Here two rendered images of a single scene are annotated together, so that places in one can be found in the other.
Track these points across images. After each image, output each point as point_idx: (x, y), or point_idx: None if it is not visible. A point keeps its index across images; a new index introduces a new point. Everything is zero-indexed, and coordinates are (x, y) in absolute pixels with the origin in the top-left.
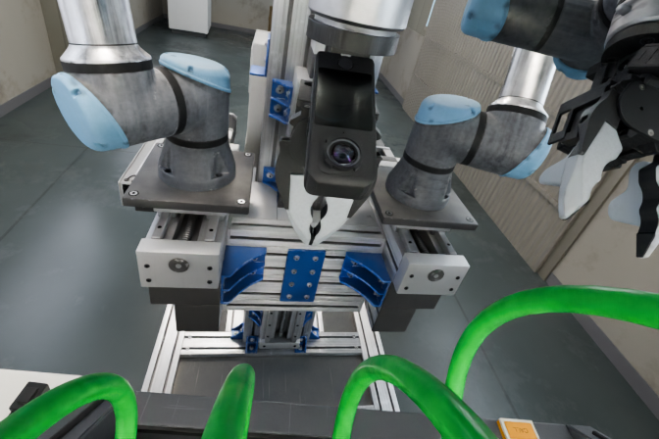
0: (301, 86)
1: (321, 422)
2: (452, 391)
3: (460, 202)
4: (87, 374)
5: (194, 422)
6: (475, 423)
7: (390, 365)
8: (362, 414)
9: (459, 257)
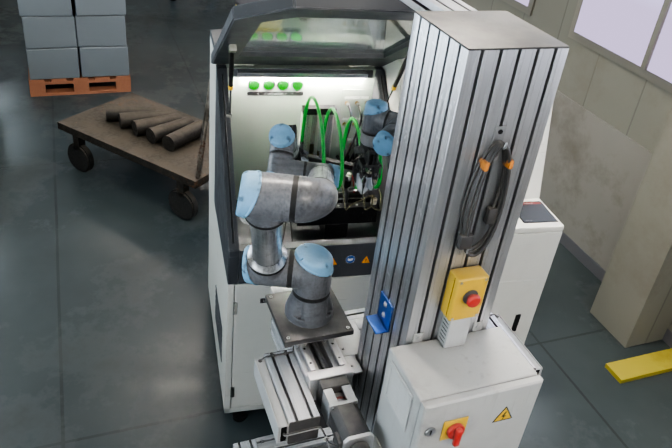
0: (379, 162)
1: (335, 241)
2: (340, 136)
3: (274, 310)
4: (381, 159)
5: (373, 237)
6: (340, 131)
7: (343, 148)
8: (321, 244)
9: (276, 291)
